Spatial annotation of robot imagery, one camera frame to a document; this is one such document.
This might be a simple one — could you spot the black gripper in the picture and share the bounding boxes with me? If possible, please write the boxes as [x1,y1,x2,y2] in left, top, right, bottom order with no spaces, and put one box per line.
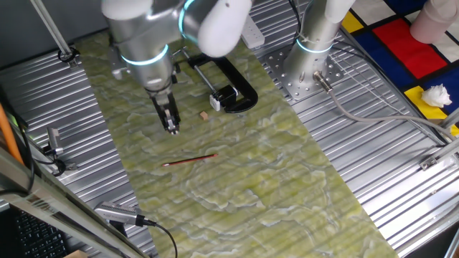
[147,85,181,136]

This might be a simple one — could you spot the red pencil with pink eraser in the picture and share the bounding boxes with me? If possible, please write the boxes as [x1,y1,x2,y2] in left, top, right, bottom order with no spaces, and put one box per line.
[161,153,219,168]

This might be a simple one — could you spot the black and white pencil sharpener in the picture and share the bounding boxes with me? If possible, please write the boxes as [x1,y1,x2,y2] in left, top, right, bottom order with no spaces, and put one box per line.
[209,85,239,113]

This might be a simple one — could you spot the black C-clamp with steel screw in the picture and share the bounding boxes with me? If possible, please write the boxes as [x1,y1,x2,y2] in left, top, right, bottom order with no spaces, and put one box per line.
[180,46,259,114]

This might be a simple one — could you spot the green marble pattern mat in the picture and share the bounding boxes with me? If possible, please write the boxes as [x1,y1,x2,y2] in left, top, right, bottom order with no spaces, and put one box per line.
[73,30,401,258]

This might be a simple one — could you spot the white power strip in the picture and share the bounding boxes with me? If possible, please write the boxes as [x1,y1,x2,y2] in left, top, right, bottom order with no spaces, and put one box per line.
[240,14,266,49]

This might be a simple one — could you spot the slanted metal pole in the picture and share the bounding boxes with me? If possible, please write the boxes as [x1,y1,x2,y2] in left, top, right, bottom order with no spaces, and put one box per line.
[29,0,79,70]

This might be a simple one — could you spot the black computer keyboard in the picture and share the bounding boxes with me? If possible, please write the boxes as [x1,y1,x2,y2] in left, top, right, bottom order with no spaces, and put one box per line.
[13,209,70,258]

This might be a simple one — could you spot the colourful checked cloth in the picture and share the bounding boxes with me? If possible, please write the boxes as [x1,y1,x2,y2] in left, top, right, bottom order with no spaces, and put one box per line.
[340,0,459,138]

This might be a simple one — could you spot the crumpled white tissue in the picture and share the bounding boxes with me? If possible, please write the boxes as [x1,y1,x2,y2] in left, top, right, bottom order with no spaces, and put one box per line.
[420,83,453,109]

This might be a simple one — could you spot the pink cylinder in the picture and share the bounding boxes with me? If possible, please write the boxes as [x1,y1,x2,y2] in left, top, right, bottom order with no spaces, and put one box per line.
[409,0,459,45]

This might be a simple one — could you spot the small grey camera on mount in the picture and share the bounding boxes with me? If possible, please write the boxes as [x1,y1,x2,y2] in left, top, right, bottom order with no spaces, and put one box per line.
[43,127,65,156]

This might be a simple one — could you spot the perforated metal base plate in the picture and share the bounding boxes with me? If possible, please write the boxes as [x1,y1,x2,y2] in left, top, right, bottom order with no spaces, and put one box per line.
[262,44,346,102]

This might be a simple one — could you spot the aluminium frame bar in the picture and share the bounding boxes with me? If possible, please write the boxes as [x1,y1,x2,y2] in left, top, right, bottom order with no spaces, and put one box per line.
[0,145,151,258]

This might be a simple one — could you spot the orange cable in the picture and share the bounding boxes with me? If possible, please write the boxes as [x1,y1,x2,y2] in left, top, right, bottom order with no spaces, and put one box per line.
[0,102,25,166]

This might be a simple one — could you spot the grey cable with metal connector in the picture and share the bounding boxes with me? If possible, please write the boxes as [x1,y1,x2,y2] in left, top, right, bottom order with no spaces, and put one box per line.
[312,70,459,141]

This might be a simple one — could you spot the metal corner bracket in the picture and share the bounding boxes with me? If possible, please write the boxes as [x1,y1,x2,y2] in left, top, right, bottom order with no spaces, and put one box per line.
[418,140,459,172]

